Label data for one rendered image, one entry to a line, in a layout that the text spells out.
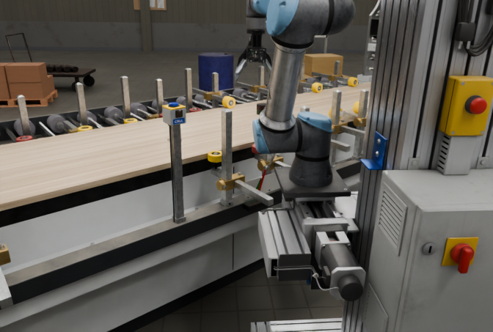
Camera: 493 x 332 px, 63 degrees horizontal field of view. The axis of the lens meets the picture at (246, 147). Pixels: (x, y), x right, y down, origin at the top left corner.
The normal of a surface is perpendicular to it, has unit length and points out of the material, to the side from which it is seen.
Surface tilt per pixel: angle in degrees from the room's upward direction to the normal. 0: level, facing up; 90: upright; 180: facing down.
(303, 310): 0
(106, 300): 90
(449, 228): 90
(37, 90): 90
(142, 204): 90
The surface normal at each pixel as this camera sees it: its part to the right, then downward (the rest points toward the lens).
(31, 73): 0.15, 0.34
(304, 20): 0.18, 0.60
